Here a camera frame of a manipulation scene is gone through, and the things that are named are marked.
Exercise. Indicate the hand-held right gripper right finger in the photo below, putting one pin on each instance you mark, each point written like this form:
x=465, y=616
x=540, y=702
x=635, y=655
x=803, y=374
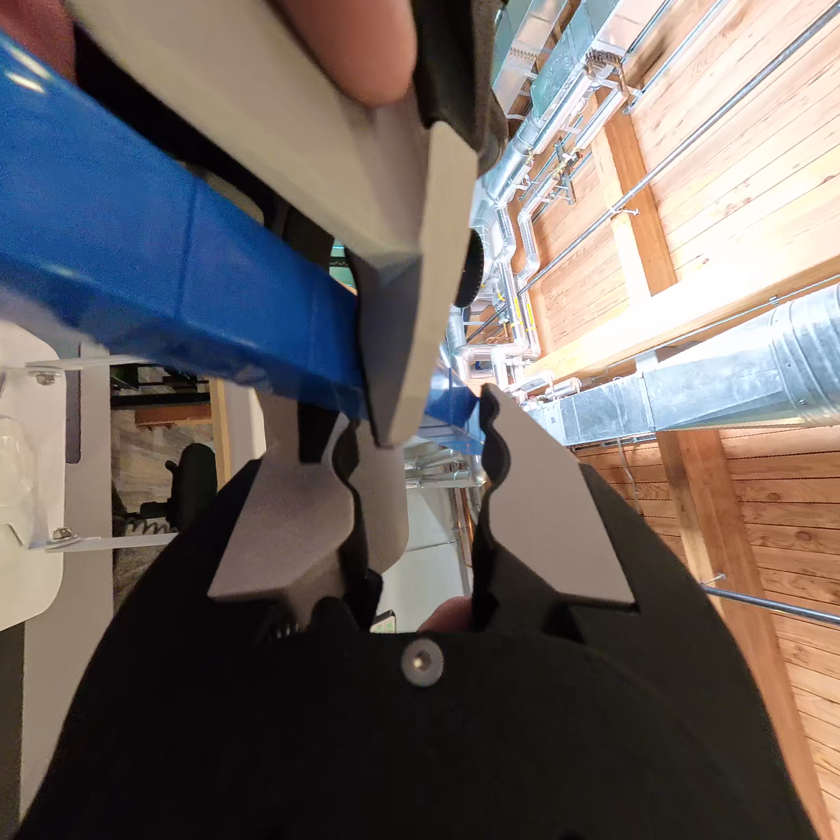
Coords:
x=558, y=525

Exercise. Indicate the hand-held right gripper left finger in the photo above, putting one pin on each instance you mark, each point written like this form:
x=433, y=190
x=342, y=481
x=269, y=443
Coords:
x=282, y=532

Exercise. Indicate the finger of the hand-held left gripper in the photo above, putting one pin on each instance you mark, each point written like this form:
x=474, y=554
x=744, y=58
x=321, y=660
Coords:
x=381, y=210
x=381, y=505

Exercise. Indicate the long blue rectangular bar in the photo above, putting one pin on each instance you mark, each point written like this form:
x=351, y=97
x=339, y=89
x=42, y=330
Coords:
x=131, y=250

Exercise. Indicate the person's left hand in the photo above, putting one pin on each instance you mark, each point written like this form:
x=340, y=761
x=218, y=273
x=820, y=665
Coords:
x=355, y=46

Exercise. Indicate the black desk chair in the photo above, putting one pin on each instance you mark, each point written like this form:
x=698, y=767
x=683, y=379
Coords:
x=194, y=479

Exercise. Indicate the silver ceiling duct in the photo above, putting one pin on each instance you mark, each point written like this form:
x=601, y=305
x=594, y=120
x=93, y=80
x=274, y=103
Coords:
x=735, y=368

